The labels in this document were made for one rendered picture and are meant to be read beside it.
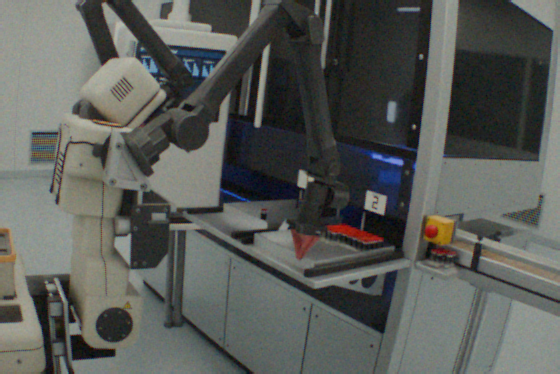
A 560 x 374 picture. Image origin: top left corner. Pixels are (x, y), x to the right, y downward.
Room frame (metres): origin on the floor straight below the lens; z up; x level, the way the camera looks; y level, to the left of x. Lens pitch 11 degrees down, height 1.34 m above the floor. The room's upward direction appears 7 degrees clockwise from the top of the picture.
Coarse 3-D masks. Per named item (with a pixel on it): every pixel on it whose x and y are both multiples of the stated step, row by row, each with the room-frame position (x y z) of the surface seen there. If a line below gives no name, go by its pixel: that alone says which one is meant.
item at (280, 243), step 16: (336, 224) 1.69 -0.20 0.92; (256, 240) 1.47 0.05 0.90; (272, 240) 1.52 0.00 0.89; (288, 240) 1.55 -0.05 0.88; (320, 240) 1.59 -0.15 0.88; (288, 256) 1.36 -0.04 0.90; (304, 256) 1.31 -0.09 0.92; (320, 256) 1.43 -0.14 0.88; (336, 256) 1.45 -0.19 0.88; (352, 256) 1.37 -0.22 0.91; (368, 256) 1.42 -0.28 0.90
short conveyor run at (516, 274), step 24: (456, 240) 1.58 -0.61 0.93; (480, 240) 1.40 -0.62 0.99; (456, 264) 1.46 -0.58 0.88; (480, 264) 1.39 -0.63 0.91; (504, 264) 1.34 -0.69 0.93; (528, 264) 1.29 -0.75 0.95; (552, 264) 1.28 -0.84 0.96; (504, 288) 1.31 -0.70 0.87; (528, 288) 1.25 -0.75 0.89; (552, 288) 1.19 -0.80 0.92; (552, 312) 1.17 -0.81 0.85
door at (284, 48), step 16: (304, 0) 1.99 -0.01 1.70; (336, 0) 1.85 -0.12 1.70; (320, 16) 1.91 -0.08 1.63; (272, 48) 2.12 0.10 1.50; (288, 48) 2.04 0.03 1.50; (320, 48) 1.90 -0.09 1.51; (256, 64) 2.19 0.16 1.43; (272, 64) 2.11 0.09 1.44; (288, 64) 2.03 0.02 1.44; (256, 80) 2.18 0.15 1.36; (272, 80) 2.10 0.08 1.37; (288, 80) 2.02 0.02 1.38; (256, 96) 2.17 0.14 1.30; (272, 96) 2.09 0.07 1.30; (288, 96) 2.01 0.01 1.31; (272, 112) 2.08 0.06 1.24; (288, 112) 2.00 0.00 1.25
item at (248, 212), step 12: (228, 204) 1.81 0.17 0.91; (240, 204) 1.85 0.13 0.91; (252, 204) 1.89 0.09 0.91; (264, 204) 1.92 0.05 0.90; (276, 204) 1.96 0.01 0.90; (288, 204) 2.00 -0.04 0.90; (240, 216) 1.73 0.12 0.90; (252, 216) 1.67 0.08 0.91; (276, 216) 1.84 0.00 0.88; (288, 216) 1.86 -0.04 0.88; (336, 216) 1.81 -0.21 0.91; (264, 228) 1.62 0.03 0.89
